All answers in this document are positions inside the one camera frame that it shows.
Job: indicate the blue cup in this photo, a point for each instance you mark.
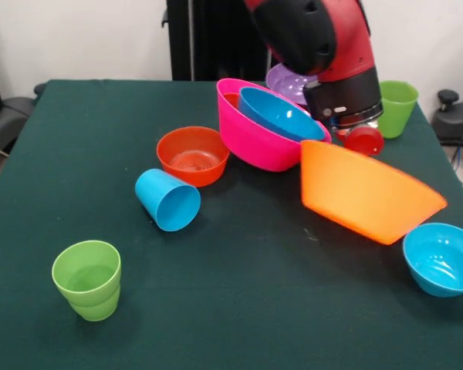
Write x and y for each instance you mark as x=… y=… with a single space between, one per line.
x=169 y=204

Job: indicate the small red bowl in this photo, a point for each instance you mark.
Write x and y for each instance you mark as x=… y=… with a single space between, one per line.
x=193 y=154

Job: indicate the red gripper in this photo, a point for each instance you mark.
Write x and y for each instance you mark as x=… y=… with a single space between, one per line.
x=364 y=140

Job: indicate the medium blue bowl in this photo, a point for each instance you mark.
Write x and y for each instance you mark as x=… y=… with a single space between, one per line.
x=278 y=115

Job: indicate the large pink bowl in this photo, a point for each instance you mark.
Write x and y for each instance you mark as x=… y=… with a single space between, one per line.
x=254 y=150

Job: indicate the small light blue bowl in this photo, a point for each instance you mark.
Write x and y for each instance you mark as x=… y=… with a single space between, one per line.
x=443 y=262

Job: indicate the large red bowl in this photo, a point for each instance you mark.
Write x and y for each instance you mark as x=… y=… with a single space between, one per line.
x=230 y=99

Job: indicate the dark green table cloth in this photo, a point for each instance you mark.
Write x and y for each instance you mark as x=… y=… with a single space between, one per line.
x=100 y=154

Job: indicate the black office chair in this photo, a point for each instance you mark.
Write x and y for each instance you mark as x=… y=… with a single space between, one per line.
x=4 y=115

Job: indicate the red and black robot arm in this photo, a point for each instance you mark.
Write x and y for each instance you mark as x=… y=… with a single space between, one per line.
x=332 y=46

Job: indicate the large orange bowl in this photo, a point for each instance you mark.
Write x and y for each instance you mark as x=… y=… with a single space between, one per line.
x=362 y=192

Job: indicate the purple bowl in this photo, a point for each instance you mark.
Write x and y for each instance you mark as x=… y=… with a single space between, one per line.
x=285 y=83

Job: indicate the green cup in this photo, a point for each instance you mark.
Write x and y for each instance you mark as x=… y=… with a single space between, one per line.
x=399 y=112
x=86 y=293

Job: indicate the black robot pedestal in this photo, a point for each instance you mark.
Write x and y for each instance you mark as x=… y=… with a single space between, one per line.
x=216 y=38

